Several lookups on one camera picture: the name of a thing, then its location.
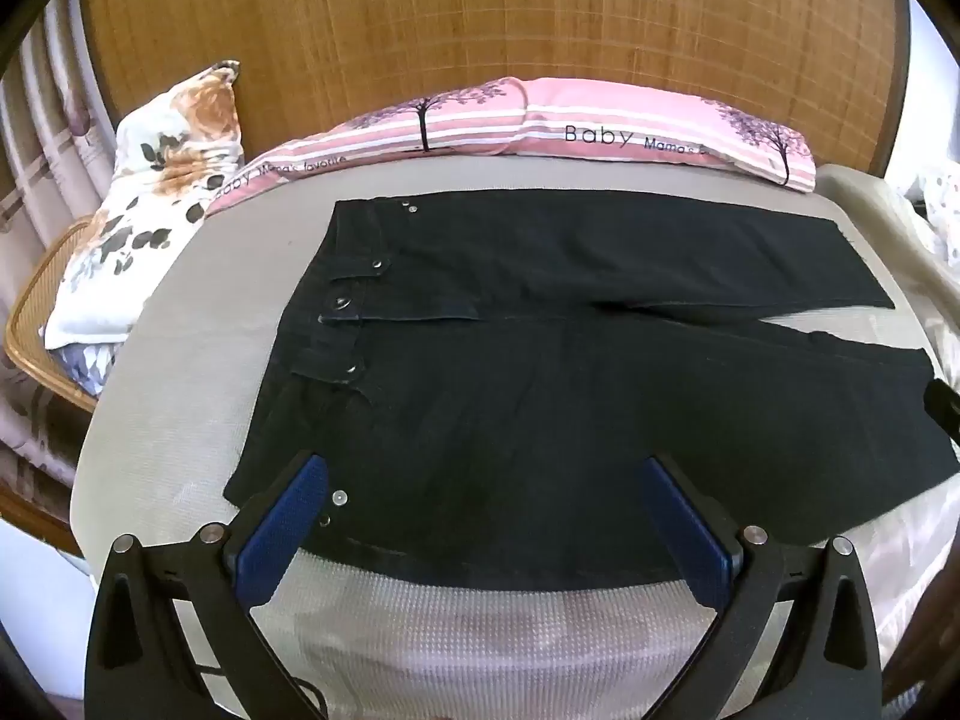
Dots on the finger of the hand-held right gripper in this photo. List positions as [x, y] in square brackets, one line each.
[946, 405]

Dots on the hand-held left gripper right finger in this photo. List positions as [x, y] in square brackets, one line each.
[686, 517]

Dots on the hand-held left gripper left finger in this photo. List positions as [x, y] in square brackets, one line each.
[283, 514]

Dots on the black pants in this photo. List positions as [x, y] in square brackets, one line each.
[540, 390]

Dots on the white dotted cloth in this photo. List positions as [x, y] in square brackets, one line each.
[941, 202]

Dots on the grey leaf-print cloth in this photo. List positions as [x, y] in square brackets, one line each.
[86, 367]

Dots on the rattan chair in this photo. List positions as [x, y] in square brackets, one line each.
[30, 315]

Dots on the white floral pillow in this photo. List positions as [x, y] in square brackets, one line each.
[157, 187]

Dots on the pink striped tree-print pillow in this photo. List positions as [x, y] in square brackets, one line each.
[600, 124]

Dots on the pale patterned curtain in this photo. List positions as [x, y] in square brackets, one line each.
[52, 127]

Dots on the woven bamboo headboard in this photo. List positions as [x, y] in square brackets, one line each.
[465, 15]

